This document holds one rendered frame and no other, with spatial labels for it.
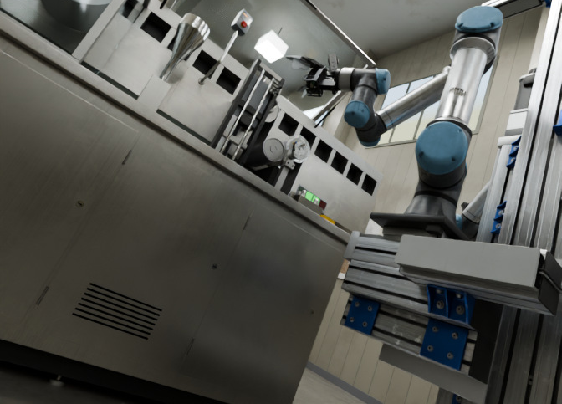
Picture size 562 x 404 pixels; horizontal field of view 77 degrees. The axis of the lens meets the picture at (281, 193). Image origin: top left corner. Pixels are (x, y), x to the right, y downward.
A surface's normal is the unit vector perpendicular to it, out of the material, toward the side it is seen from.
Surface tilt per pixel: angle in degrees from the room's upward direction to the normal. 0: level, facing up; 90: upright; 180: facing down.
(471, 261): 90
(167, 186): 90
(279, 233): 90
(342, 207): 90
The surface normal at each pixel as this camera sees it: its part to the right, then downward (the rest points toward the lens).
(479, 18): -0.32, -0.55
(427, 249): -0.70, -0.49
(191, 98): 0.51, -0.07
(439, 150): -0.42, -0.32
